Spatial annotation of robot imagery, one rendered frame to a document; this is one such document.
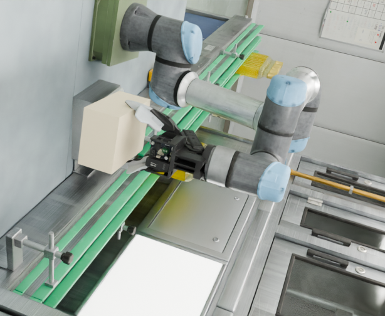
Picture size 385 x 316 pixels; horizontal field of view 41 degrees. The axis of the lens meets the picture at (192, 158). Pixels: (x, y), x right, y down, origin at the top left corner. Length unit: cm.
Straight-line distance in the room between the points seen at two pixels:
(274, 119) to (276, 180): 14
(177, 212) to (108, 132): 95
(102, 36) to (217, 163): 76
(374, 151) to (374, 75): 120
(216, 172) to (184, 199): 102
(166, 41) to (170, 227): 66
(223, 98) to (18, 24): 59
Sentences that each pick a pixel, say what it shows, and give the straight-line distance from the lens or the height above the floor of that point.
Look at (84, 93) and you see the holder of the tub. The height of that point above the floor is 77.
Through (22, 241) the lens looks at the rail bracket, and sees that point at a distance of 133.
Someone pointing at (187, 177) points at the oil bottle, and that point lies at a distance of 188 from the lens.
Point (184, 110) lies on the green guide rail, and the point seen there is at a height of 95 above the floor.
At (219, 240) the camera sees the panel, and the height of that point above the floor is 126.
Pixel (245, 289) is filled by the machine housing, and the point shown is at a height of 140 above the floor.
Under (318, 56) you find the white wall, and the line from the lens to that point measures 778.
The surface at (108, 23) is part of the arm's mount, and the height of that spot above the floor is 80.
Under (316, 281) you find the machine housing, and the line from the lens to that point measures 185.
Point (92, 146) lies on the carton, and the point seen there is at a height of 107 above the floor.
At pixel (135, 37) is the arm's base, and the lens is 161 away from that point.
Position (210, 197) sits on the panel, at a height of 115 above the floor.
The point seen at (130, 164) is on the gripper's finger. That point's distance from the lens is 108.
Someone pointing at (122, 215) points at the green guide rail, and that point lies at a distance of 171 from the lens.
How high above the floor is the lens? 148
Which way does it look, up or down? 12 degrees down
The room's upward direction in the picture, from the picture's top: 107 degrees clockwise
